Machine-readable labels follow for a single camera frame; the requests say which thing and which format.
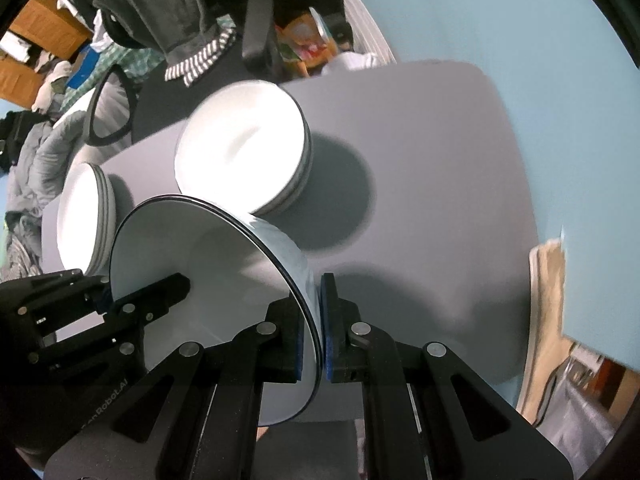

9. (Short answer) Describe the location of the wooden cabinet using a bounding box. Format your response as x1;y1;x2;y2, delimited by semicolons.
0;0;97;109

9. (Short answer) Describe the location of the striped cloth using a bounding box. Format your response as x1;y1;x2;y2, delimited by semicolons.
0;232;47;287

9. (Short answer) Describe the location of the dark grey garment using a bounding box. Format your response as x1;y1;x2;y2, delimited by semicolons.
89;0;222;63

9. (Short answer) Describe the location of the blue item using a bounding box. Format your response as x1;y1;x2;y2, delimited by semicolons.
69;46;102;87

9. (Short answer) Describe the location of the large white plate black rim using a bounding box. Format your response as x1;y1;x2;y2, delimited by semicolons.
109;194;322;429

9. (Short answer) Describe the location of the white cloth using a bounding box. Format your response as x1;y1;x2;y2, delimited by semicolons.
31;60;74;114

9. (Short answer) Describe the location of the translucent plastic bag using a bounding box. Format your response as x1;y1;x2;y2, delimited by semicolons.
539;344;632;457

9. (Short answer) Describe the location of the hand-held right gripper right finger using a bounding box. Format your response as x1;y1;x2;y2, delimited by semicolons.
320;272;572;480

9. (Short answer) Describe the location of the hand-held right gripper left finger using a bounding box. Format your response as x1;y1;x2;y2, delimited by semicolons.
44;297;307;480

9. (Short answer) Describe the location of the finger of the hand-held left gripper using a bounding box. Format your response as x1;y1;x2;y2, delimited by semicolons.
112;272;191;334
9;269;111;334

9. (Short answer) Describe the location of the black office chair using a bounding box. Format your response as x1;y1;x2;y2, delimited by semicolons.
131;0;282;147

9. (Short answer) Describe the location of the white plate grey rim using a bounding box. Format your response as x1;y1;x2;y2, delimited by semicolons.
56;162;110;275
95;166;119;272

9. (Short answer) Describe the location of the white deep plate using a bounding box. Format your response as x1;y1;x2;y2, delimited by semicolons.
174;80;307;212
250;102;315;217

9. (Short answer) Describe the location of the striped knit garment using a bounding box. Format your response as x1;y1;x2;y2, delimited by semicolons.
164;27;239;87

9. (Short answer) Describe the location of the green patterned cloth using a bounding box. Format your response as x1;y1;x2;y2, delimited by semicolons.
62;42;167;107

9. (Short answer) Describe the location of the grey blanket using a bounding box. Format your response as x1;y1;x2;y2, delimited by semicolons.
4;109;88;222

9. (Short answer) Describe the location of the black bag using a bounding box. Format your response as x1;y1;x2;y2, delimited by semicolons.
0;109;52;173

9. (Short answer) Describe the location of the colourful bag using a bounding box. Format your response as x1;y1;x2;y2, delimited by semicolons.
276;6;340;70

